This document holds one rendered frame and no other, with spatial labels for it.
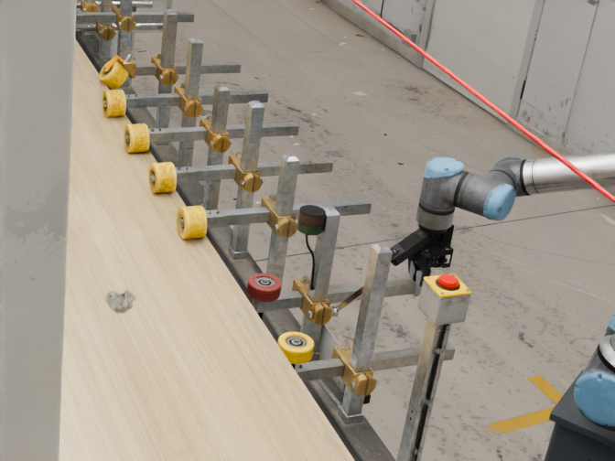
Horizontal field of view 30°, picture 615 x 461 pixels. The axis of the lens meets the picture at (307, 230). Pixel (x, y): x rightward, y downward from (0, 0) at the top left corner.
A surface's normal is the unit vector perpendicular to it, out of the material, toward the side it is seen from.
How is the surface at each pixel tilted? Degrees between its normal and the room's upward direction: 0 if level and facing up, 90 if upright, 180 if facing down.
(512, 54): 90
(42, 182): 90
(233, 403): 0
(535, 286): 0
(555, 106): 90
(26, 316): 90
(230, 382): 0
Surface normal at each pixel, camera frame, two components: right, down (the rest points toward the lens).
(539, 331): 0.13, -0.87
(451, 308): 0.39, 0.48
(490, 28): -0.87, 0.13
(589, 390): -0.51, 0.43
